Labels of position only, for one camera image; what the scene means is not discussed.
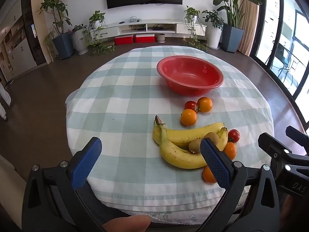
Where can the white wall cabinet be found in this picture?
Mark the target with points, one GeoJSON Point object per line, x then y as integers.
{"type": "Point", "coordinates": [21, 53]}

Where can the plant in tall white pot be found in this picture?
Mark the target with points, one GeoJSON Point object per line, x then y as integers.
{"type": "Point", "coordinates": [213, 37]}

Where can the brown cardboard box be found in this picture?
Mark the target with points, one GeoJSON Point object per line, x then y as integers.
{"type": "Point", "coordinates": [108, 44]}

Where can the plant in ribbed white pot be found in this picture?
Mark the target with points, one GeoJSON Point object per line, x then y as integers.
{"type": "Point", "coordinates": [79, 42]}

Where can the hanging vine plant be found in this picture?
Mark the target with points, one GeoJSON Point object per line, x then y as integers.
{"type": "Point", "coordinates": [192, 13]}

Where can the orange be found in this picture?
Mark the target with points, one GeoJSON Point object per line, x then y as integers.
{"type": "Point", "coordinates": [188, 117]}
{"type": "Point", "coordinates": [207, 174]}
{"type": "Point", "coordinates": [205, 104]}
{"type": "Point", "coordinates": [231, 151]}

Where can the red tomato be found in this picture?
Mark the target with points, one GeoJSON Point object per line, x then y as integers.
{"type": "Point", "coordinates": [234, 135]}
{"type": "Point", "coordinates": [190, 105]}

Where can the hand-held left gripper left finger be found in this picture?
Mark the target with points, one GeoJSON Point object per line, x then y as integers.
{"type": "Point", "coordinates": [88, 164]}

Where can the beige curtain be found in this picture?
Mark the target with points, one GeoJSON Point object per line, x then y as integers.
{"type": "Point", "coordinates": [249, 24]}

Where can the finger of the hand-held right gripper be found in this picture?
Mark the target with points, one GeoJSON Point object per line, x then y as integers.
{"type": "Point", "coordinates": [294, 133]}
{"type": "Point", "coordinates": [266, 142]}

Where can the white television cabinet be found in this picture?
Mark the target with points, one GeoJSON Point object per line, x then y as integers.
{"type": "Point", "coordinates": [164, 22]}

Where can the trailing pothos plant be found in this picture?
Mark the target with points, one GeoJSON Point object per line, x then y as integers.
{"type": "Point", "coordinates": [96, 19]}

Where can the beige cushion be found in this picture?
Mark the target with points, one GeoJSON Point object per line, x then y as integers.
{"type": "Point", "coordinates": [8, 171]}

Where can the red storage box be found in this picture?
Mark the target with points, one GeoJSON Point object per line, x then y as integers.
{"type": "Point", "coordinates": [144, 38]}
{"type": "Point", "coordinates": [123, 40]}

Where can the brown kiwi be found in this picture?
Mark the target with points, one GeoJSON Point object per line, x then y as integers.
{"type": "Point", "coordinates": [213, 136]}
{"type": "Point", "coordinates": [195, 146]}

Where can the person's left hand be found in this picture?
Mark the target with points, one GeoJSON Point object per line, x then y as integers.
{"type": "Point", "coordinates": [128, 223]}

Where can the outdoor metal chair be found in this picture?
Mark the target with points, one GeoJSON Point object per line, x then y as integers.
{"type": "Point", "coordinates": [286, 53]}

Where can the black set-top box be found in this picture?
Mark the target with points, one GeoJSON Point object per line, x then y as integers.
{"type": "Point", "coordinates": [158, 28]}

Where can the dark glass cabinet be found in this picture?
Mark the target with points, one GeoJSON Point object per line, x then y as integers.
{"type": "Point", "coordinates": [31, 36]}

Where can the leafy tree in blue pot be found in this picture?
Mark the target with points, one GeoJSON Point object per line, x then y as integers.
{"type": "Point", "coordinates": [63, 47]}

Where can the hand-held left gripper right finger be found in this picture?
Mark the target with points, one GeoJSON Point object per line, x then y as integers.
{"type": "Point", "coordinates": [213, 164]}

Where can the broad-leaf plant in blue pot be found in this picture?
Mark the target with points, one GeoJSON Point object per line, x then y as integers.
{"type": "Point", "coordinates": [232, 38]}

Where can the green white checked tablecloth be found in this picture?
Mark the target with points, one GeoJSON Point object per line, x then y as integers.
{"type": "Point", "coordinates": [120, 101]}

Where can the red plastic colander bowl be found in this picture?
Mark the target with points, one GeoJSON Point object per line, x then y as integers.
{"type": "Point", "coordinates": [188, 75]}

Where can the grey round pot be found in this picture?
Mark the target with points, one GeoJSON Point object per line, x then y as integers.
{"type": "Point", "coordinates": [160, 38]}

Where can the black framed sliding glass door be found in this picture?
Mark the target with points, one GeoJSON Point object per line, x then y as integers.
{"type": "Point", "coordinates": [277, 41]}

